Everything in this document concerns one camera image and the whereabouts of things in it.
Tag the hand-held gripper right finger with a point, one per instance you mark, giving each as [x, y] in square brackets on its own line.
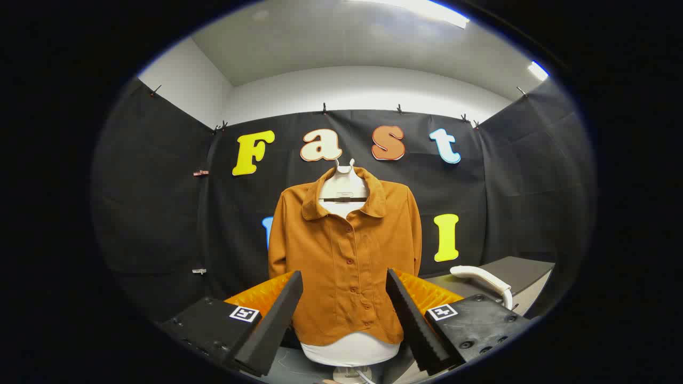
[413, 320]

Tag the black backdrop cloth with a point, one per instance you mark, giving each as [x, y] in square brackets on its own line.
[160, 213]

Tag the row of black clips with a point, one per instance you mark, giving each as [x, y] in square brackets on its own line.
[324, 109]

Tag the grey cabinet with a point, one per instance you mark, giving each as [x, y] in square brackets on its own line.
[520, 269]

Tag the mannequin stand base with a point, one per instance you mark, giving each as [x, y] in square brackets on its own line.
[349, 372]

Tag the brown button-up shirt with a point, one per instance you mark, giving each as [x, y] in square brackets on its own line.
[331, 266]

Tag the white mannequin torso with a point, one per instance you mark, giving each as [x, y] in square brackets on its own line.
[344, 186]

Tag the white garment steamer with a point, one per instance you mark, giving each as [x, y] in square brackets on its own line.
[483, 276]

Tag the small ceiling light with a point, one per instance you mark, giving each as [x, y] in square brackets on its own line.
[538, 70]

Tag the long ceiling light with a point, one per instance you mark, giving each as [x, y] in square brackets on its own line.
[427, 8]

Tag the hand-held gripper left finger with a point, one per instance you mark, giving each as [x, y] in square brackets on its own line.
[275, 320]

